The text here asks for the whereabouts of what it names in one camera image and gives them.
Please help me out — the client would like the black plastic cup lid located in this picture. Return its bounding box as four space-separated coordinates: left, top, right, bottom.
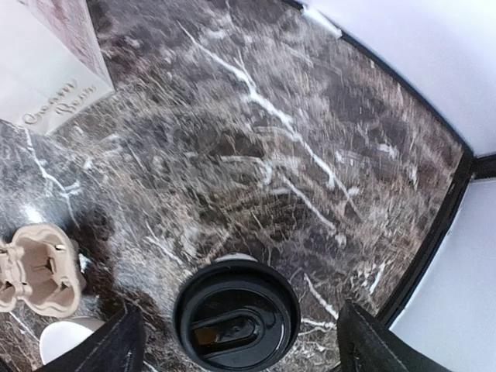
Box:
172 259 301 371

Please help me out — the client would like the white paper coffee cup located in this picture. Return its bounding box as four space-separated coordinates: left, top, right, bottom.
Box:
214 253 257 263

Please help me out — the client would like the brown pulp cup carrier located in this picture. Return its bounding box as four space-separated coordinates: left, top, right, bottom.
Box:
1 223 86 319

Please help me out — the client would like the white cream bear paper bag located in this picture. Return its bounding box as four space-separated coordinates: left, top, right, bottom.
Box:
1 1 114 135

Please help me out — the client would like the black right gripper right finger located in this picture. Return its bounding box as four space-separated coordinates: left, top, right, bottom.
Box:
336 301 447 372

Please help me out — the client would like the white ceramic bowl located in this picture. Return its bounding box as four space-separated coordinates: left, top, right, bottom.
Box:
39 317 105 365

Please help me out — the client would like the black right frame post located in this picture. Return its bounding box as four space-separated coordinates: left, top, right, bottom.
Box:
469 153 496 181

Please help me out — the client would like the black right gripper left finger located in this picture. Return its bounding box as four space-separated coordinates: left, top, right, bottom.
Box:
39 304 146 371

